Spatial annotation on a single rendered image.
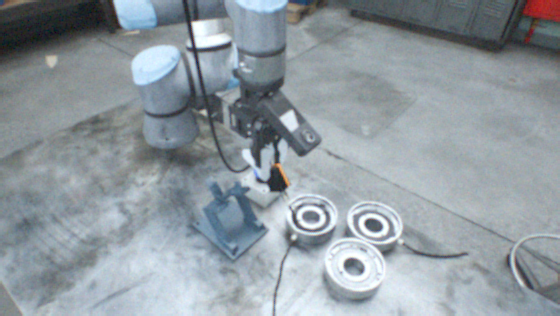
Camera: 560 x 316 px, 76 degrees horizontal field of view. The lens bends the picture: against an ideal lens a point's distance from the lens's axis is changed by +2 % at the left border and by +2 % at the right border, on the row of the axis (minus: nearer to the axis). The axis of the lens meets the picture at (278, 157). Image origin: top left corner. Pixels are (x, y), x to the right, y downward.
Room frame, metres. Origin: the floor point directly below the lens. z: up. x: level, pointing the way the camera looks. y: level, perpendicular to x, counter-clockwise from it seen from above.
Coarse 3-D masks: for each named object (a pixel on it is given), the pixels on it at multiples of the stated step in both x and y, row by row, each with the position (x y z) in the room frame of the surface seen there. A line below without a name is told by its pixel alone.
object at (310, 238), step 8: (296, 200) 0.51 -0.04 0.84; (304, 200) 0.52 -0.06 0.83; (312, 200) 0.52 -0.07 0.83; (320, 200) 0.51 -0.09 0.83; (328, 200) 0.51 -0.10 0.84; (288, 208) 0.49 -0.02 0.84; (304, 208) 0.49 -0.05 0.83; (312, 208) 0.49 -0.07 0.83; (328, 208) 0.49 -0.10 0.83; (288, 216) 0.47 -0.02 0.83; (304, 216) 0.49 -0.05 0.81; (312, 216) 0.49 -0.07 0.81; (320, 216) 0.47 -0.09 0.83; (336, 216) 0.46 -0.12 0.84; (288, 224) 0.45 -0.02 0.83; (304, 224) 0.45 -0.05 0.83; (320, 224) 0.45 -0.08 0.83; (336, 224) 0.45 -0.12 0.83; (296, 232) 0.43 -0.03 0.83; (304, 232) 0.42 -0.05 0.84; (320, 232) 0.42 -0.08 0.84; (328, 232) 0.43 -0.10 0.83; (304, 240) 0.42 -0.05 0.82; (312, 240) 0.42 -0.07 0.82; (320, 240) 0.42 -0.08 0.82
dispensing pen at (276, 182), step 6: (270, 168) 0.49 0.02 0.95; (276, 168) 0.48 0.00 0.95; (270, 174) 0.48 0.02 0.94; (276, 174) 0.48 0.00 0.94; (282, 174) 0.48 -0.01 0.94; (270, 180) 0.48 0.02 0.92; (276, 180) 0.47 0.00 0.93; (282, 180) 0.47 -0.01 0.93; (270, 186) 0.48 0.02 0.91; (276, 186) 0.47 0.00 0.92; (282, 186) 0.47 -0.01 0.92; (282, 192) 0.47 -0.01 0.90; (288, 198) 0.47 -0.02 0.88; (288, 204) 0.46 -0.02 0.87; (294, 216) 0.46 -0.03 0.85
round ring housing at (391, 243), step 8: (352, 208) 0.48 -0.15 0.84; (360, 208) 0.49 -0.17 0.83; (368, 208) 0.49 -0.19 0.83; (376, 208) 0.50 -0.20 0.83; (384, 208) 0.49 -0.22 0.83; (368, 216) 0.47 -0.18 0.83; (376, 216) 0.47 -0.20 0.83; (392, 216) 0.47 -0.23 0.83; (352, 224) 0.45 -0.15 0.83; (360, 224) 0.45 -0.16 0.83; (368, 224) 0.47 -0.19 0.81; (376, 224) 0.47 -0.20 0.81; (384, 224) 0.45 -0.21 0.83; (400, 224) 0.44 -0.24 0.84; (352, 232) 0.43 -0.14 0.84; (368, 232) 0.43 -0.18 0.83; (384, 232) 0.43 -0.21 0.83; (400, 232) 0.42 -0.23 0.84; (368, 240) 0.41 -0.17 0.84; (392, 240) 0.41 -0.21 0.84; (376, 248) 0.40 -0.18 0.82; (384, 248) 0.40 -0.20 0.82
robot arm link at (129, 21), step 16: (128, 0) 0.50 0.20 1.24; (144, 0) 0.51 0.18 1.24; (160, 0) 0.52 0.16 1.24; (176, 0) 0.53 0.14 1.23; (192, 0) 0.53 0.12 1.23; (128, 16) 0.50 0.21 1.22; (144, 16) 0.51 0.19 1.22; (160, 16) 0.52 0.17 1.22; (176, 16) 0.53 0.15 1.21; (192, 16) 0.54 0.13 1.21
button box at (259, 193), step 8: (248, 176) 0.58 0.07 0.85; (248, 184) 0.55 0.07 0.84; (256, 184) 0.55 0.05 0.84; (264, 184) 0.55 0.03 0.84; (248, 192) 0.55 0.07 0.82; (256, 192) 0.53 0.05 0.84; (264, 192) 0.53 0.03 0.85; (272, 192) 0.54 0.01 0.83; (256, 200) 0.54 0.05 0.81; (264, 200) 0.52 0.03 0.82; (272, 200) 0.54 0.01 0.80; (264, 208) 0.52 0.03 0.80
